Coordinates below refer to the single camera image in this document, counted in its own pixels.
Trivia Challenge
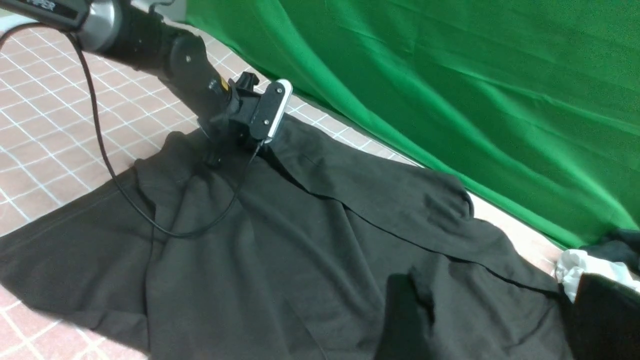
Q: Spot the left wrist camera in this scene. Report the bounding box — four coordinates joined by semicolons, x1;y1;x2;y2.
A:
249;79;293;144

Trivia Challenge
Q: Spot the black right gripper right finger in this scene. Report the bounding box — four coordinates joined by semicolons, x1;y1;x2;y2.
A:
567;273;640;360

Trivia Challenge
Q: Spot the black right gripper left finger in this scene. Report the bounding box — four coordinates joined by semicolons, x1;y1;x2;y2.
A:
375;274;435;360

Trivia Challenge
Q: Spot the dark gray long-sleeve shirt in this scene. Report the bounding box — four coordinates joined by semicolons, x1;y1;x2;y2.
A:
1;118;574;360

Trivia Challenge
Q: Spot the dark gray crumpled garment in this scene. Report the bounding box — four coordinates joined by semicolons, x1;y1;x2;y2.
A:
580;228;640;275

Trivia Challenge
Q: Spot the black left camera cable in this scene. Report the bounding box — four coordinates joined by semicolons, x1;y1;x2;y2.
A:
0;22;263;239

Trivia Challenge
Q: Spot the white crumpled garment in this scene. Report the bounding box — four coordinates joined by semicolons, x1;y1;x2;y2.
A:
551;249;640;303

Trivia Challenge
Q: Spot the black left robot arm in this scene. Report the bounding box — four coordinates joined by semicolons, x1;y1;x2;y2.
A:
1;0;275;167

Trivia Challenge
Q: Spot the green backdrop cloth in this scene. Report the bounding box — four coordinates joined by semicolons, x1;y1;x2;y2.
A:
185;0;640;248

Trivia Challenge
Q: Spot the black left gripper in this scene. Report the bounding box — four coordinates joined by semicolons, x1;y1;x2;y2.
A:
198;71;265;168

